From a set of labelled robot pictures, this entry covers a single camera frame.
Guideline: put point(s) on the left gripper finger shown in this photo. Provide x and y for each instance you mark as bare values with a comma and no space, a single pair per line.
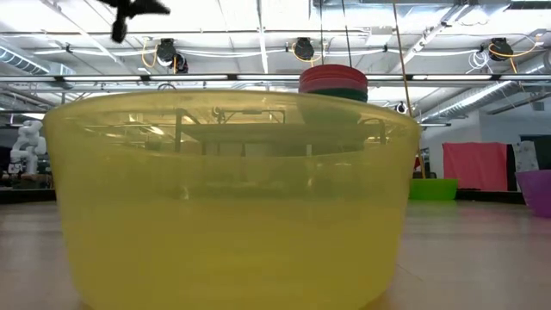
152,8
119,30

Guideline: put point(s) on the large red plastic bowl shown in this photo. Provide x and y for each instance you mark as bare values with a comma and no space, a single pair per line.
333,73

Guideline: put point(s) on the teal plastic bowl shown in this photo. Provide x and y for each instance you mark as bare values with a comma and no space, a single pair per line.
340,97

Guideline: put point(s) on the yellow plastic bowl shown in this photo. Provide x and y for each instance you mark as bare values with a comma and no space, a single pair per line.
232,241

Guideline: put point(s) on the green plastic bowl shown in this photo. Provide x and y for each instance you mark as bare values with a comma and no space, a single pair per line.
432,189

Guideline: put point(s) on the purple plastic bowl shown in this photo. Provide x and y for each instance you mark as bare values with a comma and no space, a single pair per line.
538,191

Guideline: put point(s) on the wooden shelf with black legs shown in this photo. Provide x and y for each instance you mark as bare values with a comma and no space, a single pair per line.
280,133

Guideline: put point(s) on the long ceiling light strip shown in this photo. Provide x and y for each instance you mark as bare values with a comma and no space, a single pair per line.
107,77

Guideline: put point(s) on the white humanoid robot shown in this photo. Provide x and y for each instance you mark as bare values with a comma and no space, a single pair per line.
28,146

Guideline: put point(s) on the reddish fabric screen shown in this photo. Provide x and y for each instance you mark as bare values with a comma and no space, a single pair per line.
475,165

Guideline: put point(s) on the white patterned panel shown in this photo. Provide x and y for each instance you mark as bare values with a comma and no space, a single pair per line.
525,159

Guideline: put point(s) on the silver ventilation duct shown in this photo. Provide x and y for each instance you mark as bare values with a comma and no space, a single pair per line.
495,92
47,65

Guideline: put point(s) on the black metal table frame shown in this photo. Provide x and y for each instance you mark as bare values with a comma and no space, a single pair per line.
26,196

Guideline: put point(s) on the small black ceiling camera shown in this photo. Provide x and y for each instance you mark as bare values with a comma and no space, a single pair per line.
402,107

